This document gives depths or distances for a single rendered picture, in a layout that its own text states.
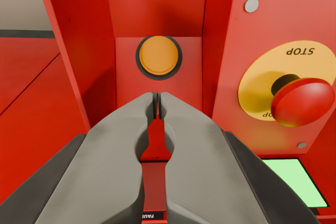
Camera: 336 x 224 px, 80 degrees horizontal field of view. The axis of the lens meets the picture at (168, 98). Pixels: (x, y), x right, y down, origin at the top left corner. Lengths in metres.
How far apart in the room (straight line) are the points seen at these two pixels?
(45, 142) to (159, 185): 0.31
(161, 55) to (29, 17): 0.93
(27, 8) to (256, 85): 1.01
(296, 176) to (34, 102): 0.53
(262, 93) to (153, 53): 0.10
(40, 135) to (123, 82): 0.30
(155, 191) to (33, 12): 0.98
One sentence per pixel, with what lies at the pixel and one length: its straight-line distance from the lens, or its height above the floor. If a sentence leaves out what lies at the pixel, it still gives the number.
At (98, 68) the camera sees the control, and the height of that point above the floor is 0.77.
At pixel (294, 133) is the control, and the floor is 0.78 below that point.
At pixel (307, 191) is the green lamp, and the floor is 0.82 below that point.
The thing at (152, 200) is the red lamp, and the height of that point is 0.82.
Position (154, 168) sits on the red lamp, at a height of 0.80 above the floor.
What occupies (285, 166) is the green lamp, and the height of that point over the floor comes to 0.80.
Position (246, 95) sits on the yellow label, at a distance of 0.17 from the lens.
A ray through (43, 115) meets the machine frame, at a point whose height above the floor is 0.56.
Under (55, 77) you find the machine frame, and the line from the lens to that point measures 0.67.
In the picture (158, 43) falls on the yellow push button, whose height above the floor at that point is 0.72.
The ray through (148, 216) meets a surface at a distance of 0.18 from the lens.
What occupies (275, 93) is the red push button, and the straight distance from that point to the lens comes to 0.17.
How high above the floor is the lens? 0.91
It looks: 53 degrees down
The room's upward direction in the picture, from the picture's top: 177 degrees clockwise
